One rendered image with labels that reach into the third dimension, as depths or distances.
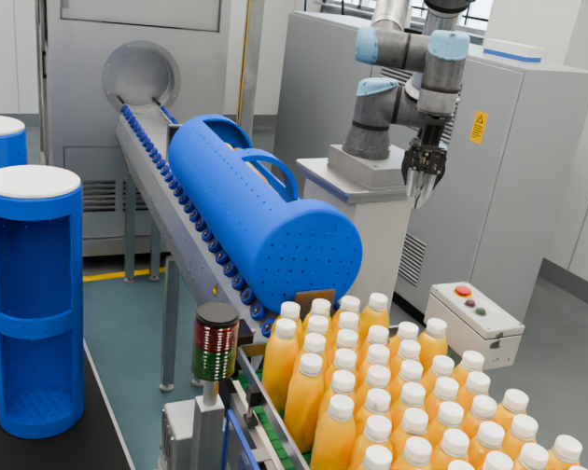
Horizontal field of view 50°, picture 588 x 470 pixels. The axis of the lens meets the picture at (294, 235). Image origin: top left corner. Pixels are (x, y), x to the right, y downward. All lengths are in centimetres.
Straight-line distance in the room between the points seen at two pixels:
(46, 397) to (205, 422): 160
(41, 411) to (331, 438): 159
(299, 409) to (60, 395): 152
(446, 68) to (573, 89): 199
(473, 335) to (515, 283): 212
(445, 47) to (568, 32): 281
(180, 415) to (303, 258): 44
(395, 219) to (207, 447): 115
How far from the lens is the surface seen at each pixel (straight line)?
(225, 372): 93
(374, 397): 107
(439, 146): 129
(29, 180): 206
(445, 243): 327
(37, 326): 213
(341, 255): 148
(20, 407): 252
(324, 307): 130
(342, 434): 105
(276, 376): 125
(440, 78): 126
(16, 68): 643
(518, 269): 344
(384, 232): 197
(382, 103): 191
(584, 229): 431
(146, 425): 264
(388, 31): 137
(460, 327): 140
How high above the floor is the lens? 172
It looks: 23 degrees down
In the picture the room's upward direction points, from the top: 8 degrees clockwise
